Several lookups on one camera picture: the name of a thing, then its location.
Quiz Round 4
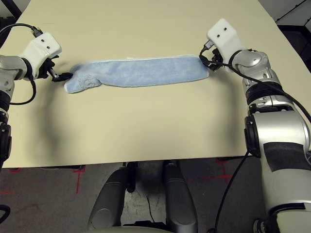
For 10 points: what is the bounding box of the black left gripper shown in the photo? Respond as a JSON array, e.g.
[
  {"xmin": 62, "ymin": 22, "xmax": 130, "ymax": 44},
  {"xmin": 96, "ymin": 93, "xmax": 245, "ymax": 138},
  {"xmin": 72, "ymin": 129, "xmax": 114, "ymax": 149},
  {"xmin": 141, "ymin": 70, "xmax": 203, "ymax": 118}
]
[{"xmin": 36, "ymin": 55, "xmax": 73, "ymax": 83}]

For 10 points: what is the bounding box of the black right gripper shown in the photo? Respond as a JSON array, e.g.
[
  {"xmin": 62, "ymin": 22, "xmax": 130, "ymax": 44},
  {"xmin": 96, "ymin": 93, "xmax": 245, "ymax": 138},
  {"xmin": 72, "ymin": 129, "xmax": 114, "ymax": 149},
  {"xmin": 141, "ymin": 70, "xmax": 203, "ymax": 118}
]
[{"xmin": 206, "ymin": 48, "xmax": 225, "ymax": 72}]

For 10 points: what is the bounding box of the light blue terry towel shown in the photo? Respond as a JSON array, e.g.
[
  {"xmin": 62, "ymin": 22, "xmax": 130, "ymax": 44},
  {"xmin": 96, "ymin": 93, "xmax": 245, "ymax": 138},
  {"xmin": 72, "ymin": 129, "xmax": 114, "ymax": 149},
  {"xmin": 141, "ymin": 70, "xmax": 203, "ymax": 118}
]
[{"xmin": 63, "ymin": 53, "xmax": 210, "ymax": 94}]

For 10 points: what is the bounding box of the black foam floor mat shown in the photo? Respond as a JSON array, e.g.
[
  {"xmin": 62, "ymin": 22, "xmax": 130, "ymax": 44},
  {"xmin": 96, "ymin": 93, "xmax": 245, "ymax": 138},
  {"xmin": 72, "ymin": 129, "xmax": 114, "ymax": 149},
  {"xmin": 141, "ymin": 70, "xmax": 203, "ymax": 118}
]
[
  {"xmin": 278, "ymin": 24, "xmax": 311, "ymax": 71},
  {"xmin": 0, "ymin": 16, "xmax": 19, "ymax": 47}
]

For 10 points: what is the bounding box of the black stand bar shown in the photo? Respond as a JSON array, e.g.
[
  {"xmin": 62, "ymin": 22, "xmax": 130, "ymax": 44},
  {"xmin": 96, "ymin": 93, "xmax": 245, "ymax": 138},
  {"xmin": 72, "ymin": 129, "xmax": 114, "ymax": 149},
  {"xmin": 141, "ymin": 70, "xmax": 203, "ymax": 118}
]
[{"xmin": 276, "ymin": 11, "xmax": 311, "ymax": 24}]

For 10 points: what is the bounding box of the grey robot right leg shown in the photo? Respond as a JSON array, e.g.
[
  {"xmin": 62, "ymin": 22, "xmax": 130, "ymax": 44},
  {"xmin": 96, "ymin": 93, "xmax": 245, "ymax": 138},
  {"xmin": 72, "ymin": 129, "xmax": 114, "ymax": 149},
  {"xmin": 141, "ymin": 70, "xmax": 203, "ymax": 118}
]
[{"xmin": 162, "ymin": 162, "xmax": 199, "ymax": 233}]

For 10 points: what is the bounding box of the grey robot torso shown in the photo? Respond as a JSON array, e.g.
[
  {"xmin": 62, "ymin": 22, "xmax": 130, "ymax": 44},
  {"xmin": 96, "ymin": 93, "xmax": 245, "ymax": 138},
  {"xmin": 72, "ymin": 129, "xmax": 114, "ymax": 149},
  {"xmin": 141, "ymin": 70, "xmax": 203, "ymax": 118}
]
[{"xmin": 87, "ymin": 224, "xmax": 171, "ymax": 233}]

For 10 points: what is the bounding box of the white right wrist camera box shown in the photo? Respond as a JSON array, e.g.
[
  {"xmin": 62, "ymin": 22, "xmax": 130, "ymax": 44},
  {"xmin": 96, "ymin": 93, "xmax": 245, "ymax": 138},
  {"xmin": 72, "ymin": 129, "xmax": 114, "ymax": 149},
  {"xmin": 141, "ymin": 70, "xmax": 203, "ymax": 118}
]
[{"xmin": 206, "ymin": 18, "xmax": 245, "ymax": 61}]

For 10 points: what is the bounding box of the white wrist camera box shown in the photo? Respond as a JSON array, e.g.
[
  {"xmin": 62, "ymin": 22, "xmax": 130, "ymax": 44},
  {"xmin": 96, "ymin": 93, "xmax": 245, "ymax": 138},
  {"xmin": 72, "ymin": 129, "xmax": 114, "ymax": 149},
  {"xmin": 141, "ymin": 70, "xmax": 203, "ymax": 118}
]
[
  {"xmin": 19, "ymin": 33, "xmax": 62, "ymax": 78},
  {"xmin": 206, "ymin": 18, "xmax": 245, "ymax": 61}
]

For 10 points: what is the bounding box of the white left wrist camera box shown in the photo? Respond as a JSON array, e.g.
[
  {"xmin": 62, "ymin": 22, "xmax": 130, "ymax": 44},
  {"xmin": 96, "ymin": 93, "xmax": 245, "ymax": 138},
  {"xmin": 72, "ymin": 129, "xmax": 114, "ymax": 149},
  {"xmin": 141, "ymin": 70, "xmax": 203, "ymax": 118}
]
[{"xmin": 19, "ymin": 33, "xmax": 62, "ymax": 78}]

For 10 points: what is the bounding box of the beige side table black frame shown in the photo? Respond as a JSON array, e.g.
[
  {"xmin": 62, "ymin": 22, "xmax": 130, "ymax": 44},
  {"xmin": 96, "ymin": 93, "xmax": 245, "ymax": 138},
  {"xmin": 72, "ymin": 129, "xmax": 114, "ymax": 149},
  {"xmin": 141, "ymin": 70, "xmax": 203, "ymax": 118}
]
[{"xmin": 4, "ymin": 0, "xmax": 22, "ymax": 17}]

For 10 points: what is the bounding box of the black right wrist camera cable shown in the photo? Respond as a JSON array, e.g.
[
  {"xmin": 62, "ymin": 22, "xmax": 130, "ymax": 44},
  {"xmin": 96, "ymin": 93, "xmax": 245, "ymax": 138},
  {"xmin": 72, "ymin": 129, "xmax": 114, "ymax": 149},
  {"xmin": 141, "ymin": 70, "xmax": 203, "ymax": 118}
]
[{"xmin": 199, "ymin": 41, "xmax": 311, "ymax": 233}]

